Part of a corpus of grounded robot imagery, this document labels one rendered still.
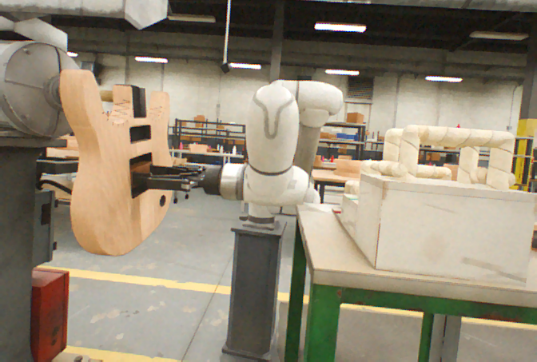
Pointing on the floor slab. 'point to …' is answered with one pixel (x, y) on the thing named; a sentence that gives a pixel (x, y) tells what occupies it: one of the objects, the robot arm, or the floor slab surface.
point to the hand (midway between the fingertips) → (144, 174)
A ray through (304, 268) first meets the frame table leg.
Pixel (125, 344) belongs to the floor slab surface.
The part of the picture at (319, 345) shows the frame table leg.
